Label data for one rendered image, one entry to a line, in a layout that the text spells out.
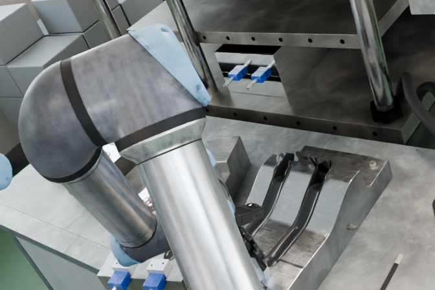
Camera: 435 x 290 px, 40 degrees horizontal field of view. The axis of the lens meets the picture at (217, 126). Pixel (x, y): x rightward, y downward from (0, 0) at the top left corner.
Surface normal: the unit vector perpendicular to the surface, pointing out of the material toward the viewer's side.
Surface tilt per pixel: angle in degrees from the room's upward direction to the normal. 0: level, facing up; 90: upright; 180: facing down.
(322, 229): 12
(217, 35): 90
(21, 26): 90
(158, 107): 58
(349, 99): 0
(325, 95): 0
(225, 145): 0
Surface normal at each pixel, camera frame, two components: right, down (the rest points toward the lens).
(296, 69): 0.74, 0.12
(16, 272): -0.33, -0.79
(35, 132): -0.51, 0.40
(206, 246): 0.06, -0.06
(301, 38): -0.59, 0.60
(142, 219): 0.88, 0.26
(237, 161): 0.88, -0.06
